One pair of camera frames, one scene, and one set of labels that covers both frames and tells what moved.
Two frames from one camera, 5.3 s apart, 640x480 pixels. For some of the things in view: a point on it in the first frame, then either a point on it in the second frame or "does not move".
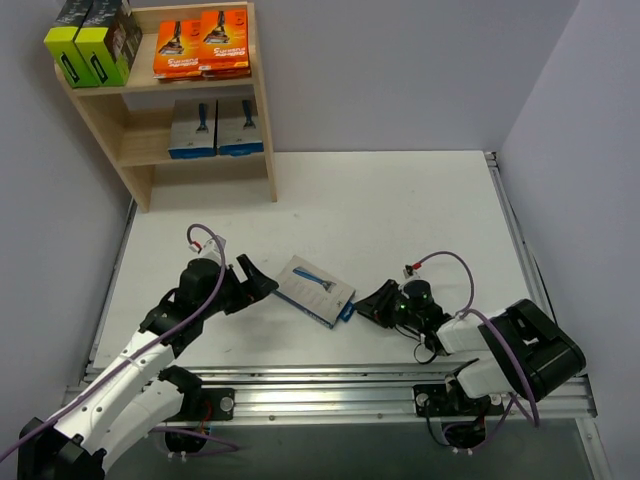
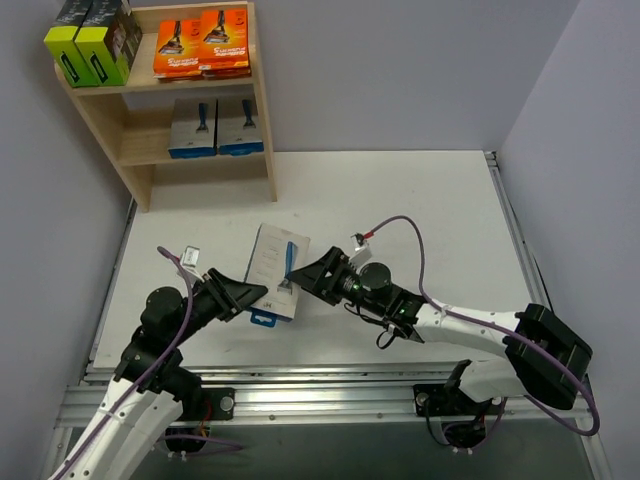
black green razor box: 107,41 does not move
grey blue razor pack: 238,130 does not move
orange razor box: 177,52 does not move
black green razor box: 60,42 does not move
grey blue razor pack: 315,294 -> 275,254
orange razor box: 227,73 does not move
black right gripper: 388,306 -> 331,273
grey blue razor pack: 194,129 does not move
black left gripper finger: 257,284 -> 237,296
